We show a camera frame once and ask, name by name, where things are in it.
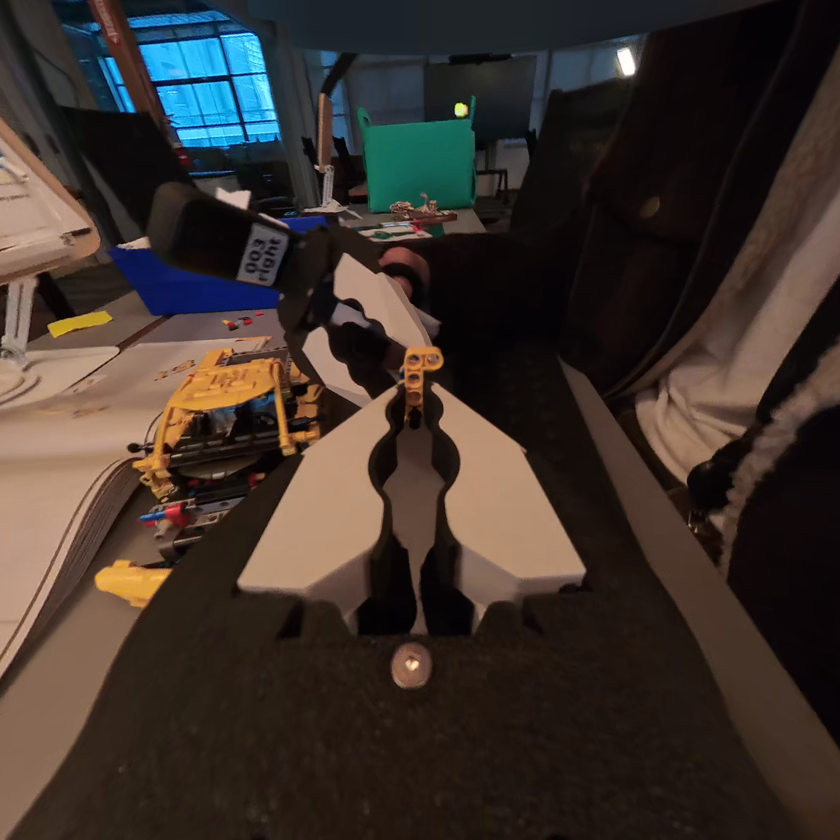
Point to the blue plastic bin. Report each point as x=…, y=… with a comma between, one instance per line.
x=184, y=289

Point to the wooden board with instruction sheet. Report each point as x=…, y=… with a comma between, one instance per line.
x=33, y=216

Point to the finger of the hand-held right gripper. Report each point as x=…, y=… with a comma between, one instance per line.
x=387, y=302
x=334, y=374

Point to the person's right forearm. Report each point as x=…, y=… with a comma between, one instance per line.
x=499, y=295

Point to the grey desk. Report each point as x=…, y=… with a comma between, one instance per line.
x=65, y=656

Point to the dark wall screen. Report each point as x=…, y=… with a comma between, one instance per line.
x=485, y=92

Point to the yellow toy brick car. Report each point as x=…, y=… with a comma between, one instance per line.
x=223, y=380

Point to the person's right hand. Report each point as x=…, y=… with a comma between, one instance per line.
x=410, y=272

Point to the crumpled white paper wrappers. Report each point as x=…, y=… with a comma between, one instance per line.
x=233, y=197

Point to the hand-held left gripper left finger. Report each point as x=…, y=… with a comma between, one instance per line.
x=315, y=518

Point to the scattered small coloured bricks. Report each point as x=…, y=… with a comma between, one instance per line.
x=243, y=320

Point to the yellow connector brick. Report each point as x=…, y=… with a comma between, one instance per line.
x=417, y=380

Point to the small wooden model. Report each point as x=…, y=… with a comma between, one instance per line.
x=420, y=207

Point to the green cutting mat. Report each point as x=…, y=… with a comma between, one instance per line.
x=394, y=229

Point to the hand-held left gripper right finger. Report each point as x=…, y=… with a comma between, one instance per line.
x=512, y=518

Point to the large paned window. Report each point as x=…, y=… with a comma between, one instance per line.
x=197, y=85

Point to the white shirt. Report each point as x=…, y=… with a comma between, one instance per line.
x=709, y=367

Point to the yellow sticky note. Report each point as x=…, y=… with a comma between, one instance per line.
x=79, y=323

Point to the white instruction booklet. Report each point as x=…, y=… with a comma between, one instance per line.
x=52, y=459

